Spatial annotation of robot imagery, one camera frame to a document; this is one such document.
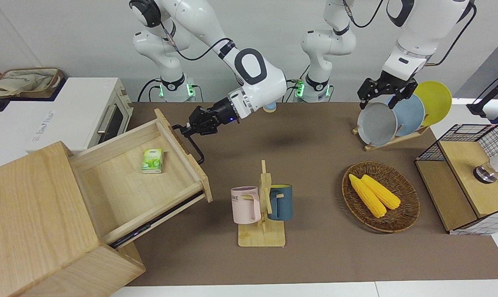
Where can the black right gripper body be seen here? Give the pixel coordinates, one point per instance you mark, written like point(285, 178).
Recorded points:
point(218, 115)

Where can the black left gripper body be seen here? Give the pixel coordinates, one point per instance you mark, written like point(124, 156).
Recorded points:
point(395, 84)

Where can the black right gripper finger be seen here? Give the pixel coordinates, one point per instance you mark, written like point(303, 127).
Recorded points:
point(196, 115)
point(195, 130)

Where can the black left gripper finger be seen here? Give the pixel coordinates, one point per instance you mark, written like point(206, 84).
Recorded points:
point(405, 97)
point(368, 91)

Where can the light wooden drawer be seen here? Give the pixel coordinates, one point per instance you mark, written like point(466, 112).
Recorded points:
point(121, 185)

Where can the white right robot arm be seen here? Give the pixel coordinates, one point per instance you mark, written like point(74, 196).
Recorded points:
point(257, 78)

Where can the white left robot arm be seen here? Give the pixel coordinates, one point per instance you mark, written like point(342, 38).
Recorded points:
point(414, 37)

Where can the light blue plate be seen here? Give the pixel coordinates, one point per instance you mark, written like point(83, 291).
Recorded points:
point(412, 115)

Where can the yellow plate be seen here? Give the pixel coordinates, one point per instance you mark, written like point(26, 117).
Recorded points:
point(436, 103)

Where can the grey plate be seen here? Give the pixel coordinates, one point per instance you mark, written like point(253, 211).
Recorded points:
point(377, 123)

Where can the green tissue pack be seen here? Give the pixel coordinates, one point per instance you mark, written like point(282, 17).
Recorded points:
point(152, 161)

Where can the wooden plate rack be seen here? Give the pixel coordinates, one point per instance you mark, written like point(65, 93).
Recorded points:
point(377, 147)

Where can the pink mug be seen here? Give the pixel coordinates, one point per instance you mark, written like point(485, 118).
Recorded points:
point(245, 206)

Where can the yellow corn cob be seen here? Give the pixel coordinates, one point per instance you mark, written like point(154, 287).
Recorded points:
point(385, 194)
point(368, 198)

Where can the dark blue mug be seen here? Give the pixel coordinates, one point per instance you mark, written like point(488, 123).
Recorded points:
point(283, 204)

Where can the white bottle with metal cap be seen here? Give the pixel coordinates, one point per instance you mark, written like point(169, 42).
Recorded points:
point(486, 173)

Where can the white toaster oven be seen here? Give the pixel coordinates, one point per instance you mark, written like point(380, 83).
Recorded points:
point(80, 111)

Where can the brown wicker basket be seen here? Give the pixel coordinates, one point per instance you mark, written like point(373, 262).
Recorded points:
point(401, 218)

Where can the wooden mug stand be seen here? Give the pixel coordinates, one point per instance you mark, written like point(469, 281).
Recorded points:
point(261, 237)

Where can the brown table mat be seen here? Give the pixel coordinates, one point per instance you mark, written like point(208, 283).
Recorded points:
point(315, 255)

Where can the beige tote bag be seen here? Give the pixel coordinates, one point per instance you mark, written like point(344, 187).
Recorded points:
point(22, 82)

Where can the light wooden cabinet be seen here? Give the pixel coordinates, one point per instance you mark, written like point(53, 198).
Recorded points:
point(34, 214)

